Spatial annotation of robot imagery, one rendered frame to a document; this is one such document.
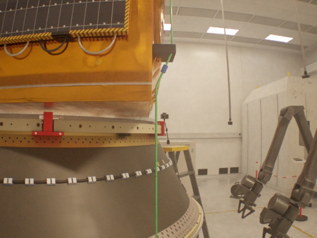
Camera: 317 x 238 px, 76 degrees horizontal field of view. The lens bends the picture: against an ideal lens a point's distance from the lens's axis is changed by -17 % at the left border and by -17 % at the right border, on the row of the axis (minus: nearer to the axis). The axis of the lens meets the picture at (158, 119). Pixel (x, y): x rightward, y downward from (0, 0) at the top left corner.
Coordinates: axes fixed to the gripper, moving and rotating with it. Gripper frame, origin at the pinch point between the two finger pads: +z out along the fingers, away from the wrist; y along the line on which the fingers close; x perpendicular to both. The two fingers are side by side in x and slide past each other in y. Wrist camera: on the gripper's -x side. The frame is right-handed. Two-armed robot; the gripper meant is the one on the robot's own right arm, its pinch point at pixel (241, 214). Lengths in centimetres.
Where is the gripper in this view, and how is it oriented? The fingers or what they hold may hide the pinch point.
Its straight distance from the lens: 139.7
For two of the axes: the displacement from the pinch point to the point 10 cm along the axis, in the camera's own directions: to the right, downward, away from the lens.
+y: -1.0, -0.6, -9.9
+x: 8.6, 4.9, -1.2
